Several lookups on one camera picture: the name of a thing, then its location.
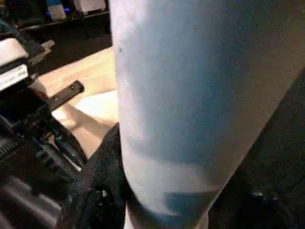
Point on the white plastic table top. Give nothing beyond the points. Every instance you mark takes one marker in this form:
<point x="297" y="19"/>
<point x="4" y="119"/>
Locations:
<point x="90" y="95"/>

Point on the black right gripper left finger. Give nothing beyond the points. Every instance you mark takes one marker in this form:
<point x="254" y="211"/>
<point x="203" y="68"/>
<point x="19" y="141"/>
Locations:
<point x="97" y="191"/>

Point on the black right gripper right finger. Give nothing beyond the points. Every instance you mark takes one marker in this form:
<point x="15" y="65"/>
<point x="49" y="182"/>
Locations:
<point x="271" y="210"/>

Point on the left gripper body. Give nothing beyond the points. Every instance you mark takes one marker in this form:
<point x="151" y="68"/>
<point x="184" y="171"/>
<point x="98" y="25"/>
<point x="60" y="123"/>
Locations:
<point x="33" y="119"/>

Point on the black work mat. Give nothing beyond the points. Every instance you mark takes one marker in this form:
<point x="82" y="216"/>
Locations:
<point x="76" y="43"/>

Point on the white plastic table leg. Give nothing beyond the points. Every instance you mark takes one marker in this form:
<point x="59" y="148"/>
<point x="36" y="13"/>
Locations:
<point x="190" y="95"/>

